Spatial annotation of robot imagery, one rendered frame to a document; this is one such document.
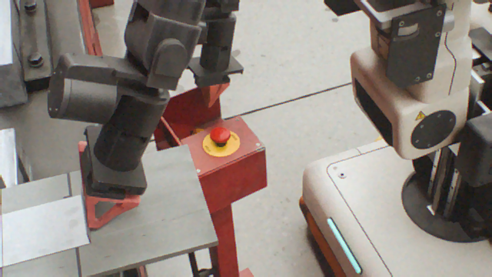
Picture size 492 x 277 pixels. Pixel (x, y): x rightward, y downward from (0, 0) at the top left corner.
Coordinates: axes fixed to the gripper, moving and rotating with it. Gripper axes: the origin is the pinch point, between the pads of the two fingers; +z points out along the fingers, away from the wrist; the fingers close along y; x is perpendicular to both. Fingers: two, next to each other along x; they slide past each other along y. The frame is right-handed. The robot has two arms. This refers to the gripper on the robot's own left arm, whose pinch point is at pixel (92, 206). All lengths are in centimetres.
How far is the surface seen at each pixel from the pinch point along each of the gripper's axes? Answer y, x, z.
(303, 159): -91, 104, 54
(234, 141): -28.9, 33.6, 6.8
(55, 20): -69, 4, 13
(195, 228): 6.3, 11.2, -4.6
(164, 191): -1.0, 8.9, -3.3
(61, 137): -30.9, 2.5, 14.4
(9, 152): -19.3, -7.7, 9.7
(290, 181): -83, 98, 58
